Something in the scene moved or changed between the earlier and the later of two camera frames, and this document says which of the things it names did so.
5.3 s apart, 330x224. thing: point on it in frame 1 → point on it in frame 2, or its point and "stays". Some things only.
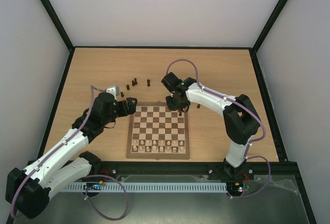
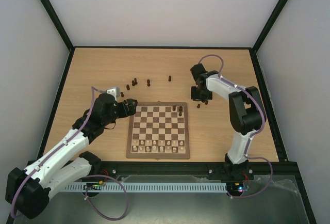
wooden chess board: x=156 y=132 stays
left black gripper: x=132 y=108 stays
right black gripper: x=176 y=104 → x=201 y=95
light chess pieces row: x=158 y=145 stays
